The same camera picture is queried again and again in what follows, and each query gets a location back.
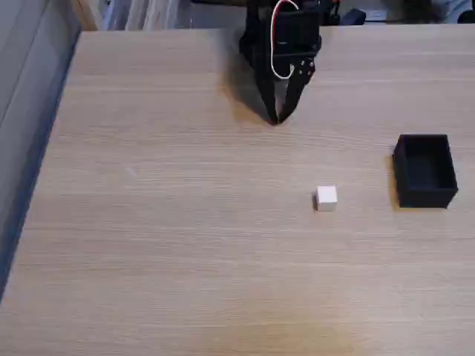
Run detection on light wooden beam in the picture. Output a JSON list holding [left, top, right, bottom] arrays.
[[72, 0, 102, 32]]

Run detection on dark blue object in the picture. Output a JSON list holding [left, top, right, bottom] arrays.
[[340, 9, 367, 26]]

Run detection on white and red cable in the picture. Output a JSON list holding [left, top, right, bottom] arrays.
[[269, 0, 300, 80]]

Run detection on white cube block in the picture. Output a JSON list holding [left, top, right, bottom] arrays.
[[316, 185, 338, 213]]

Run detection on black open box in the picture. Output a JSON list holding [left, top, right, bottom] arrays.
[[392, 133, 459, 210]]

